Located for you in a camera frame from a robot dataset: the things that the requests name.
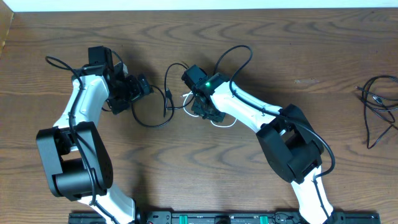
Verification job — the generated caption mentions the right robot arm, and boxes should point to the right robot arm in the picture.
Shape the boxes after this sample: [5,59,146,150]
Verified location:
[182,65,333,223]

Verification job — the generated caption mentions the black usb cable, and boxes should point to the black usb cable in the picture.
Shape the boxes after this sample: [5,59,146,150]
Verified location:
[130,62,197,129]
[354,75,398,150]

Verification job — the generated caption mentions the white usb cable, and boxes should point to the white usb cable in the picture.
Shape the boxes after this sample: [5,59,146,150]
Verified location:
[181,91,238,129]

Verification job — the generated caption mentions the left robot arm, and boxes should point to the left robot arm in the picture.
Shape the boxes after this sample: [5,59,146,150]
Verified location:
[36,46,153,223]

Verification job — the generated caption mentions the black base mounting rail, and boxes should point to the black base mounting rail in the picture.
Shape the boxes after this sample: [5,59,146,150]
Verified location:
[67,210,382,224]

